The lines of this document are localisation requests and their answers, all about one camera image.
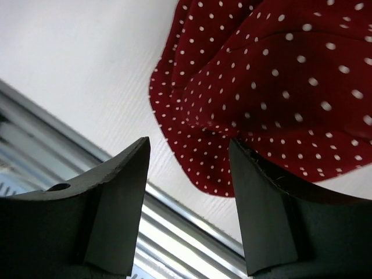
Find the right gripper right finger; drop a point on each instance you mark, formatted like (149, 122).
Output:
(291, 228)

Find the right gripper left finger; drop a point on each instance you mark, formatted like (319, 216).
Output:
(85, 227)

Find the red polka dot cloth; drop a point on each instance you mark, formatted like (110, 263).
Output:
(291, 79)

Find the aluminium mounting rail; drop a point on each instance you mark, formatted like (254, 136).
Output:
(37, 153)

